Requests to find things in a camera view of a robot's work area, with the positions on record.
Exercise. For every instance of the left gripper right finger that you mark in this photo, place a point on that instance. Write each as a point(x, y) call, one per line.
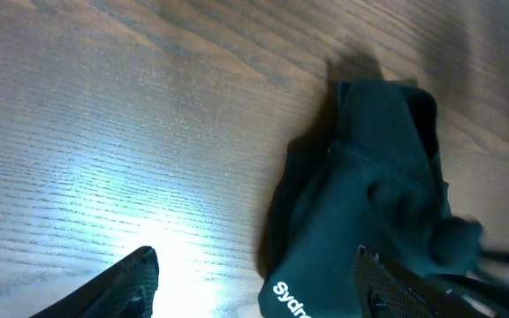
point(385, 288)

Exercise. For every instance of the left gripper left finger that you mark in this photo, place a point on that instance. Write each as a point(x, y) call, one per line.
point(124, 290)

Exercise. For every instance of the plain black t-shirt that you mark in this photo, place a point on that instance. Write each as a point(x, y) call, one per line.
point(376, 183)

